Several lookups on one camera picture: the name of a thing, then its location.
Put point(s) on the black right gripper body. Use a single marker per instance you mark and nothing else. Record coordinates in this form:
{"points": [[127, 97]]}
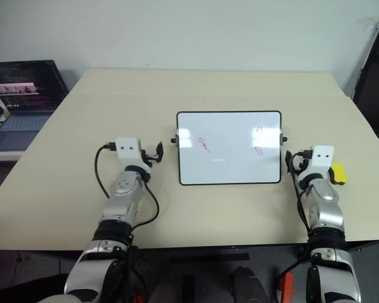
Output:
{"points": [[304, 164]]}

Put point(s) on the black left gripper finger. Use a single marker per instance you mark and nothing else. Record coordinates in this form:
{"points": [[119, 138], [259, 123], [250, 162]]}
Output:
{"points": [[158, 158], [160, 147]]}

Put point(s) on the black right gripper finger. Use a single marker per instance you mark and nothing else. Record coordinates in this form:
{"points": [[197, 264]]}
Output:
{"points": [[291, 169], [289, 157]]}

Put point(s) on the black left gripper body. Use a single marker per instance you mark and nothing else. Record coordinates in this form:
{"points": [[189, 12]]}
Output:
{"points": [[147, 158]]}

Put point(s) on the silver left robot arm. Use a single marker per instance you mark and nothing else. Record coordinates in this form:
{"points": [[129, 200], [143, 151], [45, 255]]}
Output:
{"points": [[123, 202]]}

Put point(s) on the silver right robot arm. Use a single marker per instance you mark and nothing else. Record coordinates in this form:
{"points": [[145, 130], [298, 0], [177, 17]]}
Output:
{"points": [[325, 208]]}

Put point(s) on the yellow and black eraser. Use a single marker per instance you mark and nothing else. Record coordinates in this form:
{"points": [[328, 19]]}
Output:
{"points": [[339, 173]]}

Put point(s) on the small black-framed whiteboard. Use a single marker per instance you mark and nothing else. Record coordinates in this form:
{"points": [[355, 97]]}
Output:
{"points": [[229, 148]]}

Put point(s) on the orange-red plastic part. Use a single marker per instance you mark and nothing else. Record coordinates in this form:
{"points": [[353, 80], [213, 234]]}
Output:
{"points": [[287, 287]]}

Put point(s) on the dark rounded shape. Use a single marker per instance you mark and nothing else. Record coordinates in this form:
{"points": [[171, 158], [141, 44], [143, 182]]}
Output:
{"points": [[249, 284]]}

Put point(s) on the open grey laptop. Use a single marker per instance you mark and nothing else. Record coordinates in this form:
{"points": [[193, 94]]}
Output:
{"points": [[22, 94]]}

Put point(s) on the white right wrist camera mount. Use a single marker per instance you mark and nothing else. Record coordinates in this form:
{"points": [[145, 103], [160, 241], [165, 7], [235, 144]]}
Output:
{"points": [[322, 158]]}

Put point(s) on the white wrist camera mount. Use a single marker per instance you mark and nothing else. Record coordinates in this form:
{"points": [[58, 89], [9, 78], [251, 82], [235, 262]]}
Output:
{"points": [[322, 158], [128, 151]]}

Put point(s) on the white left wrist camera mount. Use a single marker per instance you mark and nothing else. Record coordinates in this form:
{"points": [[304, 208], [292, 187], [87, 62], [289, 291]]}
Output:
{"points": [[128, 151]]}

